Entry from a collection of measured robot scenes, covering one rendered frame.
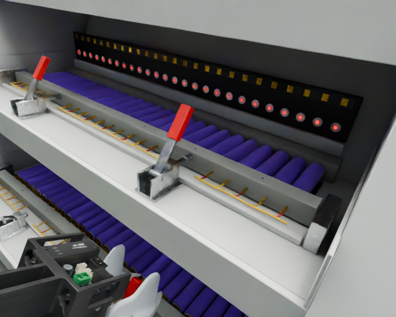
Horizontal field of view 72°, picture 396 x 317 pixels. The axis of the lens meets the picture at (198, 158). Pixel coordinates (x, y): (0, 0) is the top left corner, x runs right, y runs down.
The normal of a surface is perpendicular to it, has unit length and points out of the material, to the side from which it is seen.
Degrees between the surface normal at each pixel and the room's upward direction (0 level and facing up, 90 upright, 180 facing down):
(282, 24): 110
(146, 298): 89
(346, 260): 90
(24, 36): 90
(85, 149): 20
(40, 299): 90
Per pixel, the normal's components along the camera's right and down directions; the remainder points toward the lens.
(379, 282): -0.54, 0.03
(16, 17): 0.79, 0.36
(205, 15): -0.61, 0.35
